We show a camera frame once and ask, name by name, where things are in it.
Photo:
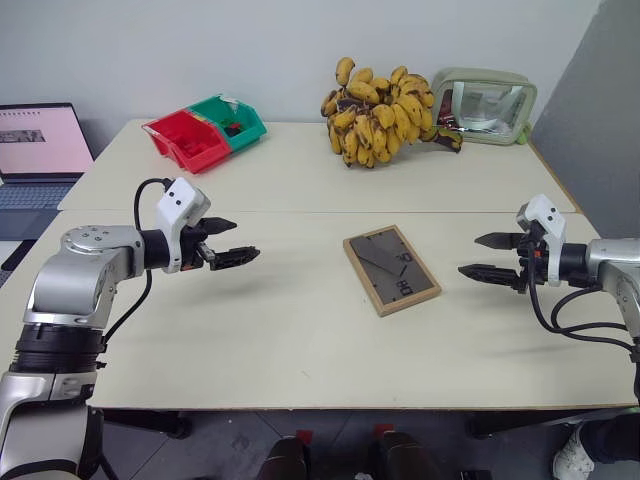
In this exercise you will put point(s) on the green plastic storage bin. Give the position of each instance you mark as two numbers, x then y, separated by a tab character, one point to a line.
235	122

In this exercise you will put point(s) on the laptop with pink screen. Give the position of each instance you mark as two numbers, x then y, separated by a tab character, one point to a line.
37	150

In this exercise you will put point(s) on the dark trouser leg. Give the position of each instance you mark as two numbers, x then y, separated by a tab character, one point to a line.
617	437

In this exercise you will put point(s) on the wooden block with grey face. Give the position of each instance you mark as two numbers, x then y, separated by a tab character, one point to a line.
392	272

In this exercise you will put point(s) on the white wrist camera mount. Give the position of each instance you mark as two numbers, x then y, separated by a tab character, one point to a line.
547	215
180	202

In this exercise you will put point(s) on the yellow banana bunch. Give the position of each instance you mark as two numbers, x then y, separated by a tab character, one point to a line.
380	117

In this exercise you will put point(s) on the black table foot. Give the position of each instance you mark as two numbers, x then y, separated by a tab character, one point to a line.
150	424
520	425

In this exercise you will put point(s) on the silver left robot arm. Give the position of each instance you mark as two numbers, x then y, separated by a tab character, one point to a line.
70	285

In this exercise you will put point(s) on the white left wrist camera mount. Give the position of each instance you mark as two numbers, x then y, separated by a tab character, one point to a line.
180	202

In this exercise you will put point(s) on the clear pouch with green trim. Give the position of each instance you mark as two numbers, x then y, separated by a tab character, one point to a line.
492	107

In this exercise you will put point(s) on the dark rounded shape red tab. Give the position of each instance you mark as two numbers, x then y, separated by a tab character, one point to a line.
402	455
287	457

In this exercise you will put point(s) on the dark red packet in pouch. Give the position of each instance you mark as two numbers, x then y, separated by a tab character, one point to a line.
446	107

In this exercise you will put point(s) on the white shoe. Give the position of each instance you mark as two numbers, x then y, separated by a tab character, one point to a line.
572	455

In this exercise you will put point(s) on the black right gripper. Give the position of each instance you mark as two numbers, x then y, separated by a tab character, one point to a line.
535	260

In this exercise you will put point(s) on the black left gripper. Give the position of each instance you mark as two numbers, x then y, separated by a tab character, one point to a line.
192	250

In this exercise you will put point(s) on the dark parts in green bin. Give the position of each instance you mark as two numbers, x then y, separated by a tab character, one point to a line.
234	127

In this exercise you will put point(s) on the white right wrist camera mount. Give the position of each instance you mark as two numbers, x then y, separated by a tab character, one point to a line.
547	215

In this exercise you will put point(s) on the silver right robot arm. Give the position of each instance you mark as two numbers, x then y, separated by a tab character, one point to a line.
612	265

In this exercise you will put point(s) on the red plastic storage bin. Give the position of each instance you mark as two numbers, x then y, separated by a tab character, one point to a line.
192	142

